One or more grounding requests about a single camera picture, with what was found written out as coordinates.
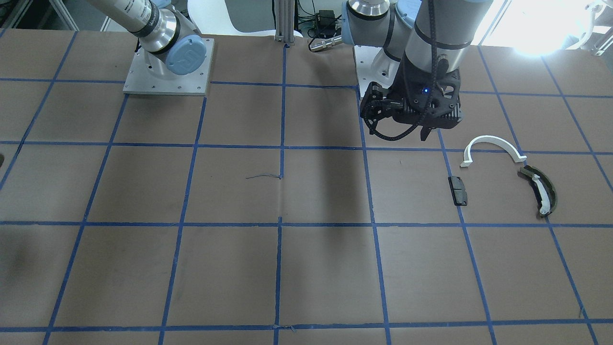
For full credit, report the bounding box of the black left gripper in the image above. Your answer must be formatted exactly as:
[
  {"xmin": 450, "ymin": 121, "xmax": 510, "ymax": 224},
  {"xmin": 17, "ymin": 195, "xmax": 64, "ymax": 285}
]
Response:
[{"xmin": 360, "ymin": 56, "xmax": 464, "ymax": 141}]

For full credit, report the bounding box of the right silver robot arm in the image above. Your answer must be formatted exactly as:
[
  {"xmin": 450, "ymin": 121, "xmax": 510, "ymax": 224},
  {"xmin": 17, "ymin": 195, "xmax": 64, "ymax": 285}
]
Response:
[{"xmin": 89, "ymin": 0, "xmax": 207, "ymax": 76}]

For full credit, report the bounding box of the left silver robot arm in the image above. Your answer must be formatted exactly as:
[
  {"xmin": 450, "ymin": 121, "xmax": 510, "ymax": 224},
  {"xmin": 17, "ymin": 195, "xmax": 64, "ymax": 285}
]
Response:
[{"xmin": 341, "ymin": 0, "xmax": 492, "ymax": 141}]

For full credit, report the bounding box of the white curved plastic arc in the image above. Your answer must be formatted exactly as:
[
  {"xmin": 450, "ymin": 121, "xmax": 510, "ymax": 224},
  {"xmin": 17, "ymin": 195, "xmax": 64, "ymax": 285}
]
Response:
[{"xmin": 459, "ymin": 135, "xmax": 527, "ymax": 168}]

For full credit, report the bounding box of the dark grey brake pad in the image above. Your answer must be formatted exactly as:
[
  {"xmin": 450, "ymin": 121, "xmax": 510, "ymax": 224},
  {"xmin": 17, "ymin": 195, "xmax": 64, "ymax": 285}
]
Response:
[{"xmin": 447, "ymin": 175, "xmax": 468, "ymax": 206}]

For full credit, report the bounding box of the olive brake shoe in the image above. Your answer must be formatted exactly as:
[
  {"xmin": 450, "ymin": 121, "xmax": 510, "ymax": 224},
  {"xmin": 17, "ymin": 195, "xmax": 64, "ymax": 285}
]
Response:
[{"xmin": 519, "ymin": 165, "xmax": 558, "ymax": 218}]

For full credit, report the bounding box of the brown paper table mat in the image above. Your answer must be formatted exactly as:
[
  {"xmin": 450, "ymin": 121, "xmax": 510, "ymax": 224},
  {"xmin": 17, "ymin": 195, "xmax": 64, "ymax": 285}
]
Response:
[{"xmin": 1, "ymin": 29, "xmax": 612, "ymax": 345}]

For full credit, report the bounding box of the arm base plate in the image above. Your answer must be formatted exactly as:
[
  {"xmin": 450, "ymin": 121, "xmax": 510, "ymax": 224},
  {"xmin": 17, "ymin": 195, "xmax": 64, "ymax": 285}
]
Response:
[
  {"xmin": 123, "ymin": 37, "xmax": 215, "ymax": 96},
  {"xmin": 354, "ymin": 46, "xmax": 400, "ymax": 98}
]

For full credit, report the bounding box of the aluminium frame post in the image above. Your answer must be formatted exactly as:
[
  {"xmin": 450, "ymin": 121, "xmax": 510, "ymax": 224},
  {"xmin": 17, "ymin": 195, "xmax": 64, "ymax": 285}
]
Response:
[{"xmin": 273, "ymin": 0, "xmax": 296, "ymax": 46}]

